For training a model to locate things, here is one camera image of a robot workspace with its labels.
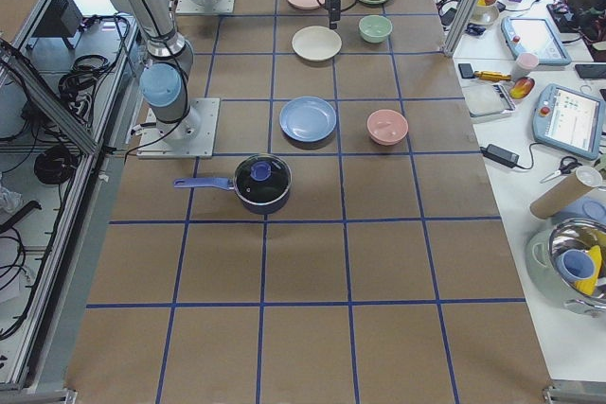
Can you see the blue plate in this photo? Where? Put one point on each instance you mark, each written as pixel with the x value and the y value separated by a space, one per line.
pixel 307 119

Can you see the green bowl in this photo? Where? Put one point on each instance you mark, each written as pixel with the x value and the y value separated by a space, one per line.
pixel 375 29

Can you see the beige bowl with toys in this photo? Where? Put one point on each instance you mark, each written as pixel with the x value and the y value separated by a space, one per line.
pixel 485 13

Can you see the pink bowl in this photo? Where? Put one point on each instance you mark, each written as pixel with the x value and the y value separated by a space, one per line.
pixel 387 127

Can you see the silver kitchen scale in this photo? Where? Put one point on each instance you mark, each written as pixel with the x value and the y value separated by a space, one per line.
pixel 488 101

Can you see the pink cup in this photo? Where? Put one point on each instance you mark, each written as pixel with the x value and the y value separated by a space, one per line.
pixel 524 64

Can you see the teach pendant far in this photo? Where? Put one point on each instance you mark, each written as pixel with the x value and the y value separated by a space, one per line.
pixel 535 36

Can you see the teach pendant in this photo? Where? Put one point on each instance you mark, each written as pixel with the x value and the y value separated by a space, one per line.
pixel 535 36
pixel 569 120

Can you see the black power adapter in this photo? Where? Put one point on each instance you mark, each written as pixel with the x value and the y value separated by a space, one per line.
pixel 500 156

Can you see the teach pendant near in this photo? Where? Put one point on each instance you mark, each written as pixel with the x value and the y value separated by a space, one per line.
pixel 569 120

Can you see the scissors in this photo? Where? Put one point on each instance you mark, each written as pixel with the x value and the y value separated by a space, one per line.
pixel 566 166

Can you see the cardboard tube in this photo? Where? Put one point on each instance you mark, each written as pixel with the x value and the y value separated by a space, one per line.
pixel 576 185

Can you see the steel mixing bowl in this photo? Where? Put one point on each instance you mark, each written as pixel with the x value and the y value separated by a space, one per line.
pixel 566 263

